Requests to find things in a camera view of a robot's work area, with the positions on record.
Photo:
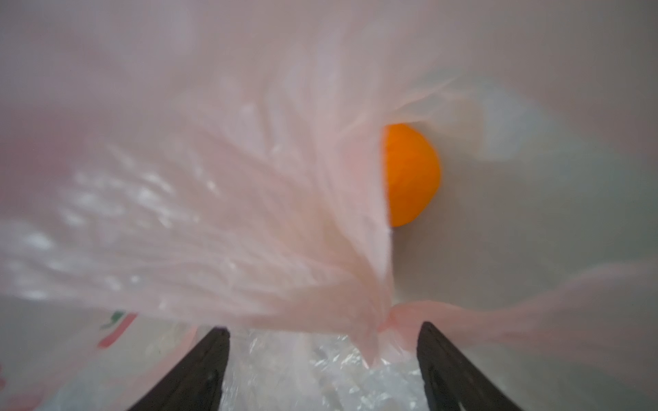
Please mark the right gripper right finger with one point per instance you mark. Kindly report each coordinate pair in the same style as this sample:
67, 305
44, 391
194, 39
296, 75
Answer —
451, 381

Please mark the pink plastic bag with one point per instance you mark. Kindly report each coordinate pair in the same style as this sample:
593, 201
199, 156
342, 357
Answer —
168, 167

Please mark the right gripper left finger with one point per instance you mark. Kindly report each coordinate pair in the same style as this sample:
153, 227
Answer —
195, 383

